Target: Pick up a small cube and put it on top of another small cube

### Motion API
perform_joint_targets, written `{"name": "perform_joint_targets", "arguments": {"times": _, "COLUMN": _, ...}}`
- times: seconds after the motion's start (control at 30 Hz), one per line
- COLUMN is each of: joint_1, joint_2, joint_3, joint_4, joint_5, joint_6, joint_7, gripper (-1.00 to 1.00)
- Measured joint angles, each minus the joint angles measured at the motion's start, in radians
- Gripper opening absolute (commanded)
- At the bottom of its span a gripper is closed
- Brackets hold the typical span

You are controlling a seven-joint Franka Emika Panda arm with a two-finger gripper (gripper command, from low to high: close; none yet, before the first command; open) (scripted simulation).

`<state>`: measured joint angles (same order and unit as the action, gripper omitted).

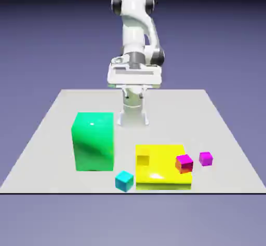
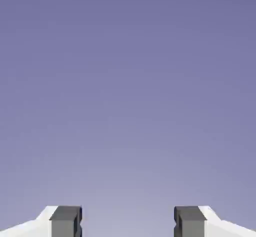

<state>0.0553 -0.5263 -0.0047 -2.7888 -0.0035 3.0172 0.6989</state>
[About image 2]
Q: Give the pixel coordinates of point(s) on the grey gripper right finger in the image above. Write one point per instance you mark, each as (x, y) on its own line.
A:
(191, 223)

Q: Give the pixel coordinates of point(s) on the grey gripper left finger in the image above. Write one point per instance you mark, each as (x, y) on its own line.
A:
(64, 223)

